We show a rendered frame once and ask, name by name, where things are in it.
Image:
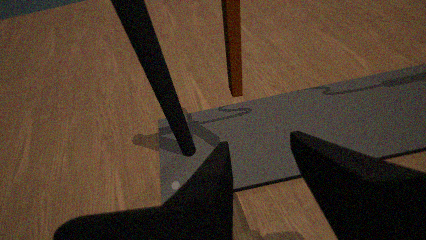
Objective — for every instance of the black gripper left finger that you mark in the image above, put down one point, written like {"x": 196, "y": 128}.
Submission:
{"x": 202, "y": 209}

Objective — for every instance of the orange rectangular bar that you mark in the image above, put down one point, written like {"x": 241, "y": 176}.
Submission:
{"x": 232, "y": 35}

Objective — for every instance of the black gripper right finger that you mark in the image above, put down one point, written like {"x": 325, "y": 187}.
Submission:
{"x": 362, "y": 197}

